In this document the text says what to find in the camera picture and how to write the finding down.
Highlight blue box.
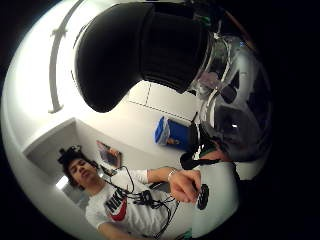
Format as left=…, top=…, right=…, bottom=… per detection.
left=153, top=115, right=195, bottom=152

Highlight the person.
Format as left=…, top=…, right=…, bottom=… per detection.
left=56, top=144, right=203, bottom=240

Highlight white ceiling light track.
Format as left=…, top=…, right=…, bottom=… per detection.
left=47, top=0, right=85, bottom=115

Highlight framed picture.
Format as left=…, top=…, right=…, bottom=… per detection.
left=96, top=140, right=123, bottom=168

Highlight bright ceiling lamp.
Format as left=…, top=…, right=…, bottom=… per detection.
left=54, top=174, right=70, bottom=191

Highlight silver bracelet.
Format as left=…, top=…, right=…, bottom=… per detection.
left=167, top=168, right=178, bottom=182

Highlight black cable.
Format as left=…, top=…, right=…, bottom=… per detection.
left=99, top=164, right=181, bottom=240

